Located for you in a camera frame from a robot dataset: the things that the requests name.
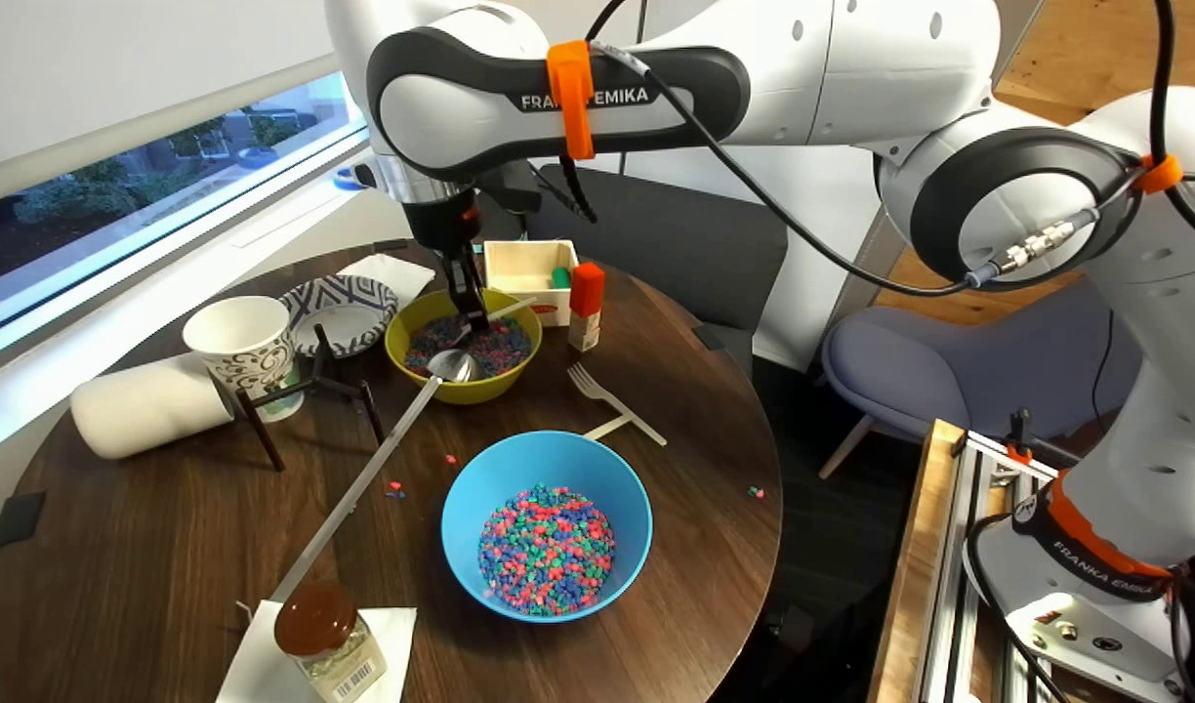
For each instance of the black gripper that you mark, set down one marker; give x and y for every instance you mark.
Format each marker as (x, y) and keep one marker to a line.
(444, 223)

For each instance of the cream plastic spoon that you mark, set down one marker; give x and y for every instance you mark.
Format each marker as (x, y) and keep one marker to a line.
(514, 312)

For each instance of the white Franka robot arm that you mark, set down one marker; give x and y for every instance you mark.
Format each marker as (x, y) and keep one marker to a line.
(806, 53)

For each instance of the colourful beads in yellow bowl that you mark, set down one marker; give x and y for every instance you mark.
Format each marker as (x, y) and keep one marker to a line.
(506, 351)

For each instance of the yellow bowl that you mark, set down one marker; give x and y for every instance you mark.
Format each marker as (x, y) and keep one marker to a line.
(475, 391)

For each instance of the black white striped bowl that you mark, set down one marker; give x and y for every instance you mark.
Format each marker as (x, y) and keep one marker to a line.
(347, 316)

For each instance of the blue bowl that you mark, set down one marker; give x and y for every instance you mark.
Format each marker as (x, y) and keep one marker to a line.
(475, 484)

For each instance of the colourful beads in blue bowl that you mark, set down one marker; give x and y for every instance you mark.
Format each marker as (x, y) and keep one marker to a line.
(545, 550)

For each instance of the cream wooden box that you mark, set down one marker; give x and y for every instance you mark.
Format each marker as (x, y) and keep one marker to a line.
(521, 258)

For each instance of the white paper napkin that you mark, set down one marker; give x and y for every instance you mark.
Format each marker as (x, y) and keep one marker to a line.
(388, 277)

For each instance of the small green block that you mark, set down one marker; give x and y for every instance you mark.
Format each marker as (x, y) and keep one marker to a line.
(561, 278)

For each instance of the orange-capped wooden bottle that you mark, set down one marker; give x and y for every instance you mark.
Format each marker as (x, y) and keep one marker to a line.
(588, 325)

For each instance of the small stray bead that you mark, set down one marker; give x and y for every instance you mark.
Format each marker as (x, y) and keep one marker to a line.
(450, 458)
(756, 495)
(390, 491)

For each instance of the small black tripod stand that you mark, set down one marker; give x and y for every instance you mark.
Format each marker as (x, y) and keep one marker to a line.
(327, 387)

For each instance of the short cream plastic utensil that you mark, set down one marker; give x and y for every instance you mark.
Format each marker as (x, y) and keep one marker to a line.
(601, 429)

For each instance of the cream plastic fork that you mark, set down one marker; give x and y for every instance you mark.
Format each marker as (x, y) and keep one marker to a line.
(622, 417)

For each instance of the dark grey armchair couch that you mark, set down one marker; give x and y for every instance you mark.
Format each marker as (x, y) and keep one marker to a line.
(700, 258)

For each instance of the patterned paper cup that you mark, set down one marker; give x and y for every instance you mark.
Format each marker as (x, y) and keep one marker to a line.
(239, 372)

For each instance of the white paper towel roll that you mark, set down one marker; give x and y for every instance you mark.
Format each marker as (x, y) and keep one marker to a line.
(140, 411)

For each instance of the white paper sheet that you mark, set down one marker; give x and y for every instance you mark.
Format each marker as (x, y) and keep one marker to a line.
(397, 638)

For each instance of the jar with brown lid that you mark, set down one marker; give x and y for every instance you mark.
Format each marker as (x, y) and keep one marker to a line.
(314, 623)

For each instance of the blue-grey upholstered chair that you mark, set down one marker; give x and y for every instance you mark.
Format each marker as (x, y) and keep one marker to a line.
(963, 364)

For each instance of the small black square pad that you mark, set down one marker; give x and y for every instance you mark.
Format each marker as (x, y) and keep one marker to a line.
(15, 523)

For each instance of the wooden bench top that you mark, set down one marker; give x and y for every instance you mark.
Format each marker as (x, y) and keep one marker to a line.
(916, 572)

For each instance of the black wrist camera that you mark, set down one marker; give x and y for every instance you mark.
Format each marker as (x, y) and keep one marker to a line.
(514, 188)

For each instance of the window with white frame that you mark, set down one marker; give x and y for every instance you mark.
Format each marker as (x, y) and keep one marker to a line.
(103, 210)

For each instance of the aluminium extrusion frame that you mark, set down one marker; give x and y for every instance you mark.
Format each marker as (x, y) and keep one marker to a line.
(955, 589)

